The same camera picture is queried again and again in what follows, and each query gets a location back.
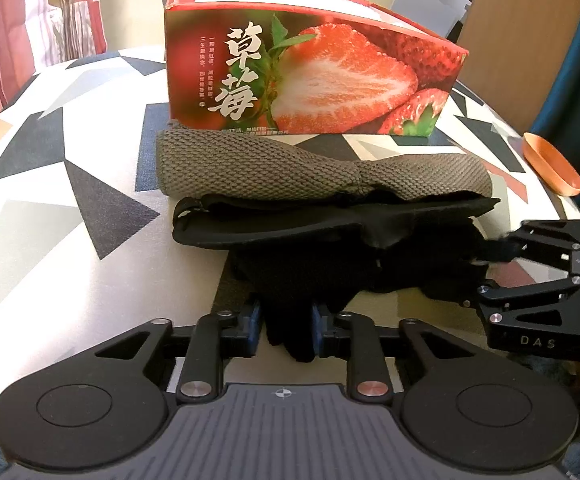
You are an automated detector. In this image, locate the grey knit cloth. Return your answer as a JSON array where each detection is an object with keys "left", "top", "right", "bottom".
[{"left": 155, "top": 119, "right": 494, "bottom": 202}]

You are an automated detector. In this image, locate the white cabinet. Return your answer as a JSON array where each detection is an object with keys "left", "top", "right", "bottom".
[{"left": 395, "top": 0, "right": 487, "bottom": 42}]

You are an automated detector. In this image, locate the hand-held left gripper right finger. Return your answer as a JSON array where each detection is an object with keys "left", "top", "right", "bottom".
[{"left": 311, "top": 302, "right": 472, "bottom": 404}]

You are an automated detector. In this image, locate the red strawberry cardboard box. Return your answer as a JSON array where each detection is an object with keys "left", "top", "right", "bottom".
[{"left": 164, "top": 0, "right": 470, "bottom": 138}]

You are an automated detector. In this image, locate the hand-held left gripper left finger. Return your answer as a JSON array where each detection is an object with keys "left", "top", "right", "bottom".
[{"left": 87, "top": 300, "right": 263, "bottom": 404}]

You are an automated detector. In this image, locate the black glove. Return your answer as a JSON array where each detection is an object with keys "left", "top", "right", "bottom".
[{"left": 225, "top": 220, "right": 492, "bottom": 364}]

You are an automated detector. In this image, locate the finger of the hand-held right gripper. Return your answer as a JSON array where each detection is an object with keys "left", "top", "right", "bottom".
[
  {"left": 484, "top": 218, "right": 580, "bottom": 277},
  {"left": 461, "top": 276, "right": 580, "bottom": 335}
]

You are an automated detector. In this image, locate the brown wooden board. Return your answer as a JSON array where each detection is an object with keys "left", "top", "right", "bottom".
[{"left": 456, "top": 0, "right": 580, "bottom": 132}]

